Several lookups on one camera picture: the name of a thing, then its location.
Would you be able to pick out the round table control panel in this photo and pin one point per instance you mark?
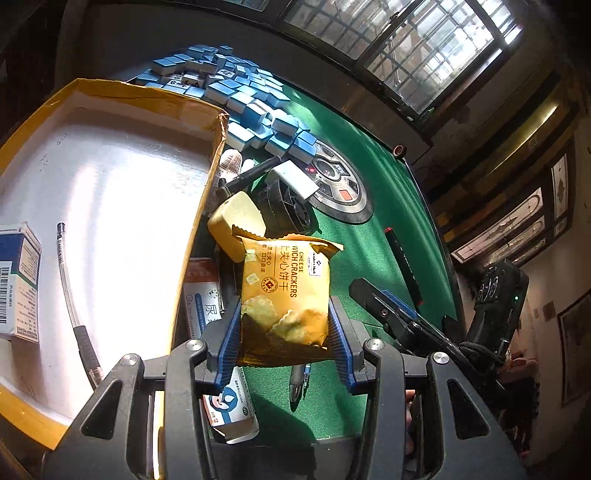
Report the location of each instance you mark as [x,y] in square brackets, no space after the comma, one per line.
[341,184]

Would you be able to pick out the yellow cracker packet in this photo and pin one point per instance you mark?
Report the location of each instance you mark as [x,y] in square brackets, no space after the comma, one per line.
[286,295]

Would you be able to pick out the patterned glass door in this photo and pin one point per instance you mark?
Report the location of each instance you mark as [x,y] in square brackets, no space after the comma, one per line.
[508,221]

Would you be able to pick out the red round table button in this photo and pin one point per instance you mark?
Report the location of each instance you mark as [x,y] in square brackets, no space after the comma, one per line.
[399,150]

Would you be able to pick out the black marker white print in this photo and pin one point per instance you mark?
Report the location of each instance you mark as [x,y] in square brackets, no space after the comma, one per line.
[249,175]

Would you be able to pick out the pale yellow plastic case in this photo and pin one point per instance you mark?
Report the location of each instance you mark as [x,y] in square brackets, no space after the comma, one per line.
[233,217]

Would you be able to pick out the clear pen black grip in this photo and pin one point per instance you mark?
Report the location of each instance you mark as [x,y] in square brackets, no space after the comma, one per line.
[85,346]

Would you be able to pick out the orange white medicine box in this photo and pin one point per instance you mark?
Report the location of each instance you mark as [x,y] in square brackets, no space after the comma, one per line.
[201,270]

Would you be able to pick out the blue clear pen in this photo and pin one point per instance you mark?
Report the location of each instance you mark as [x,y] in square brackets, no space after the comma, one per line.
[298,387]

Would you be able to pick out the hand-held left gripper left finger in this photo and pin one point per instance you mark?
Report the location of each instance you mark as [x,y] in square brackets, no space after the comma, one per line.
[228,344]

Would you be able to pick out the white charger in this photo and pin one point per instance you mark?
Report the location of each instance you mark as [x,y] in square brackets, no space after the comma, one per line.
[291,177]

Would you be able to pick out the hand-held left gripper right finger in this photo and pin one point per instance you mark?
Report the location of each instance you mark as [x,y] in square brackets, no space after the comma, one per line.
[339,344]

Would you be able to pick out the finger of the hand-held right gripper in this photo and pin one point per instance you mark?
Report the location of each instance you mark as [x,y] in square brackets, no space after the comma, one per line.
[392,307]

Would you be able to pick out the pile of blue mahjong tiles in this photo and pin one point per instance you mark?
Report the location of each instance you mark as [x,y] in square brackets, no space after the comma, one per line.
[258,115]

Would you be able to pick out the black marker red ends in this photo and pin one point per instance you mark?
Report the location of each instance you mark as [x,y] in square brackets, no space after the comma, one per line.
[406,267]

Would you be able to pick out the framed wall picture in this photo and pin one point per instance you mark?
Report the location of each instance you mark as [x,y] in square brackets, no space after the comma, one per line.
[575,350]

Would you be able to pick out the yellow taped cardboard box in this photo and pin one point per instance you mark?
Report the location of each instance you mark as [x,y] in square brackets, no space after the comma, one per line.
[115,207]

